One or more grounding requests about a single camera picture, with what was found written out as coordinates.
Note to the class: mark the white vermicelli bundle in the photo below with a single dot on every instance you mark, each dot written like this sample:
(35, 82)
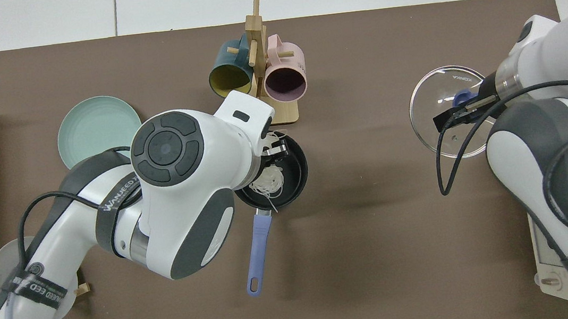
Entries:
(269, 181)

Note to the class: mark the glass lid blue knob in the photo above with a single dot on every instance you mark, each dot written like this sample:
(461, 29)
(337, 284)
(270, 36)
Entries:
(431, 94)

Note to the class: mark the pale green plate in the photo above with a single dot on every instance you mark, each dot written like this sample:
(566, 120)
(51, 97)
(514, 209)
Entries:
(96, 127)

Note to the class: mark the wooden plate rack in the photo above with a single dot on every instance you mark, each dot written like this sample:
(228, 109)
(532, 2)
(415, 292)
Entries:
(81, 289)

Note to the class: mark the pink cup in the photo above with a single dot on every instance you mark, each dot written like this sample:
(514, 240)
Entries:
(284, 82)

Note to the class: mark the dark teal cup yellow inside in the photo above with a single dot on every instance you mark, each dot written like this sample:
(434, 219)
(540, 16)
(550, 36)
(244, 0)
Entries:
(230, 77)

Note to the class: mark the wooden cup stand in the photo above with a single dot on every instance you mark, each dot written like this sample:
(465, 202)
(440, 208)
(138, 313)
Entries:
(257, 39)

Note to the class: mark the brown table cloth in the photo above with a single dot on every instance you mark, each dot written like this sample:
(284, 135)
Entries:
(377, 224)

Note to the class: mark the pale toaster oven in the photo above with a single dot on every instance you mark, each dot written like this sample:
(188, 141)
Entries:
(552, 262)

